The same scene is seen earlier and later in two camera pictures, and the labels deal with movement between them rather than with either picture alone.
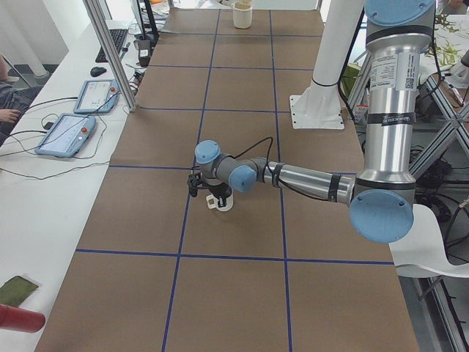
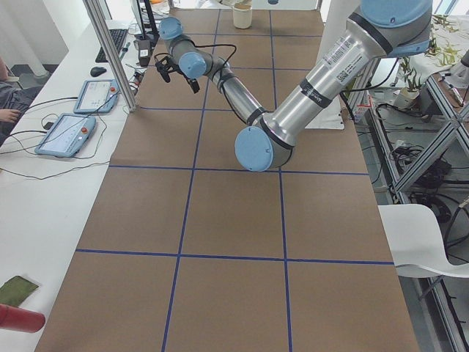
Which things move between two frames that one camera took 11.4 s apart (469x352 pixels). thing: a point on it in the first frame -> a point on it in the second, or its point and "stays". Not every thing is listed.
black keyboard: x=118 y=37 stays
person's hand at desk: x=9 y=115 stays
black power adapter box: x=143 y=53 stays
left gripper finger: x=221 y=201 -> x=194 y=85
